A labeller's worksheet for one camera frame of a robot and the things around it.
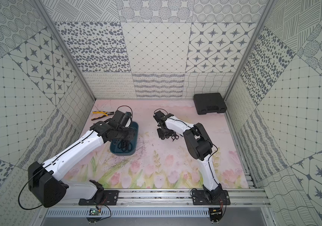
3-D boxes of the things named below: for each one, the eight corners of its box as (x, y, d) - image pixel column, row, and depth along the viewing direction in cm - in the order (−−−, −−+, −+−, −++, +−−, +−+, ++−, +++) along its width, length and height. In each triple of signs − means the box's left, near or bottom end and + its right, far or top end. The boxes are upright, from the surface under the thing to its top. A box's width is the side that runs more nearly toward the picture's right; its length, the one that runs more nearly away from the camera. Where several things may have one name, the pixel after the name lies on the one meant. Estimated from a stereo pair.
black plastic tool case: (196, 115, 112) (198, 110, 107) (193, 98, 125) (194, 92, 120) (226, 115, 112) (228, 110, 107) (219, 98, 125) (222, 93, 120)
